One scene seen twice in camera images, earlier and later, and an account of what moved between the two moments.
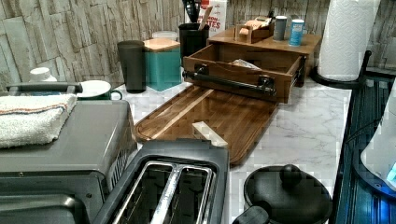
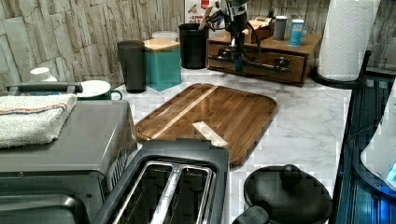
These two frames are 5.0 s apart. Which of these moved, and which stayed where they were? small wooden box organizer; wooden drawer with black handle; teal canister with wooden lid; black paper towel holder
Moved: wooden drawer with black handle
Stayed: small wooden box organizer; teal canister with wooden lid; black paper towel holder
